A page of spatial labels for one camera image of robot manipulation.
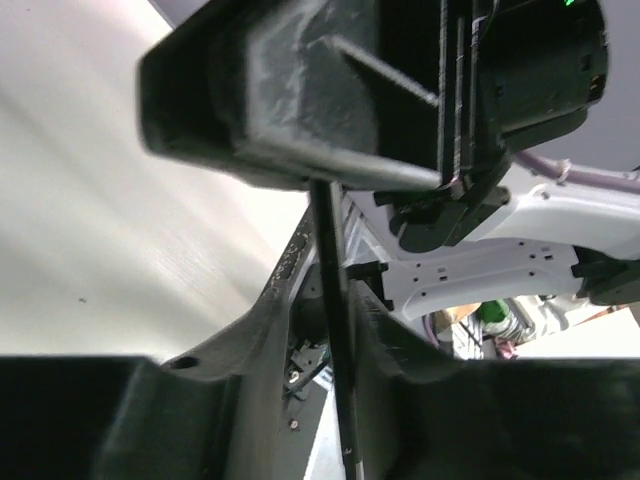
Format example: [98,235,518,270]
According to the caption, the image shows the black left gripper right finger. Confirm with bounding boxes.
[351,287,639,479]

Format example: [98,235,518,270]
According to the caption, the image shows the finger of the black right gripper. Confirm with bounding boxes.
[137,1,441,190]

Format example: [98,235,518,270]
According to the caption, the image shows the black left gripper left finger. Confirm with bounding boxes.
[1,292,288,479]

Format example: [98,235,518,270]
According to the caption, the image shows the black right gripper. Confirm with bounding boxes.
[376,1,609,250]

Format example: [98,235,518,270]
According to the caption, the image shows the pink and black folding umbrella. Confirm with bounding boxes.
[309,180,364,480]

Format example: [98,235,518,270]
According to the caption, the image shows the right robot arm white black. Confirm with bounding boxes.
[138,1,639,322]

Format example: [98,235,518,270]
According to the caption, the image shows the green object in background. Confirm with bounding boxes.
[477,299,516,331]

